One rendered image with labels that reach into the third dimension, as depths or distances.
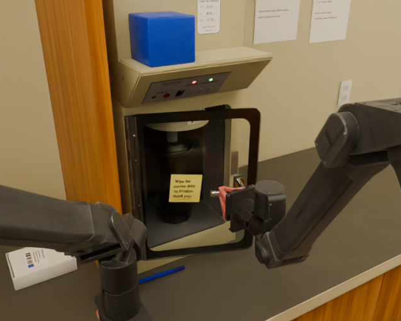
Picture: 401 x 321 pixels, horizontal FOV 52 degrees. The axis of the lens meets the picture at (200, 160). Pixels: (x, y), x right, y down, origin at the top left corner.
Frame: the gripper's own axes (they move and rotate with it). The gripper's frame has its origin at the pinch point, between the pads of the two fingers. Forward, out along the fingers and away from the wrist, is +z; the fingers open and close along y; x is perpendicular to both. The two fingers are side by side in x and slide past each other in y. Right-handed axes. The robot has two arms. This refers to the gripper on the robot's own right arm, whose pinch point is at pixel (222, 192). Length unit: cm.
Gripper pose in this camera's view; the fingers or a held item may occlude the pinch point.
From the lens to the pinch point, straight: 98.1
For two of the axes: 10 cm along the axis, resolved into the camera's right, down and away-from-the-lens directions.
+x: -8.7, 2.1, -4.4
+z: -4.9, -3.7, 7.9
